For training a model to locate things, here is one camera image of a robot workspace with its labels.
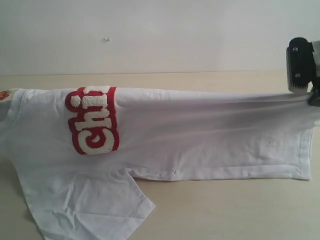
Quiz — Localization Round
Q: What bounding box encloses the white t-shirt red lettering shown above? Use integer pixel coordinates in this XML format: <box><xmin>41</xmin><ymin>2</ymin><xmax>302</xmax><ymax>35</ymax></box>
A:
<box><xmin>0</xmin><ymin>86</ymin><xmax>320</xmax><ymax>240</ymax></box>

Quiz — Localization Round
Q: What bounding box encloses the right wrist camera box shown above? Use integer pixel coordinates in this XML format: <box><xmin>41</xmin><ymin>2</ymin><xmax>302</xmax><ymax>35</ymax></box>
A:
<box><xmin>286</xmin><ymin>37</ymin><xmax>320</xmax><ymax>94</ymax></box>

